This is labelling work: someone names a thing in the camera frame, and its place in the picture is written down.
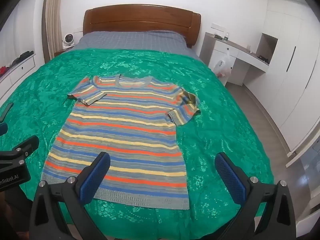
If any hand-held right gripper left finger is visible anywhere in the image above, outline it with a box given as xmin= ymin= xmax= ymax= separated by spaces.
xmin=29 ymin=151 xmax=111 ymax=240

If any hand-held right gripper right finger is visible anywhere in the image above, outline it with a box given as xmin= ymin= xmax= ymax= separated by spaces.
xmin=214 ymin=152 xmax=297 ymax=240

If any striped knit shirt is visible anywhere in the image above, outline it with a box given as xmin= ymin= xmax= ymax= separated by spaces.
xmin=41 ymin=74 xmax=201 ymax=210

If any dark clothes pile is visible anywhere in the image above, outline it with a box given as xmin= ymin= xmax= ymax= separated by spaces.
xmin=11 ymin=51 xmax=34 ymax=65

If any green satin blanket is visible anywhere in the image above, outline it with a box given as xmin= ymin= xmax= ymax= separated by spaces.
xmin=0 ymin=48 xmax=275 ymax=240

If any white window bench cabinet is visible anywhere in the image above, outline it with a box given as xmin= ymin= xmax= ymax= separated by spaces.
xmin=0 ymin=52 xmax=37 ymax=100

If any white desk fan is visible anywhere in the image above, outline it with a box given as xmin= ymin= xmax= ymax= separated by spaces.
xmin=62 ymin=33 xmax=75 ymax=48

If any white plastic bag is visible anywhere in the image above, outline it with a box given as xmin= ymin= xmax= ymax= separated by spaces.
xmin=213 ymin=50 xmax=234 ymax=78

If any beige curtain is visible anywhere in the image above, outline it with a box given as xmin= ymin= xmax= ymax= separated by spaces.
xmin=42 ymin=0 xmax=67 ymax=64

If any white desk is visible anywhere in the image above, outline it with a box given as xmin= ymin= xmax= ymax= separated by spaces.
xmin=199 ymin=32 xmax=269 ymax=87

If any white wardrobe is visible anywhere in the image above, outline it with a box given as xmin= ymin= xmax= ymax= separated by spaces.
xmin=246 ymin=0 xmax=320 ymax=153

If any grey checked bed sheet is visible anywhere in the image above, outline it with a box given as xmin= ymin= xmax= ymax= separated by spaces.
xmin=75 ymin=31 xmax=203 ymax=60

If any wooden bed headboard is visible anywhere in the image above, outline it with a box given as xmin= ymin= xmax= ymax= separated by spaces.
xmin=82 ymin=4 xmax=202 ymax=48

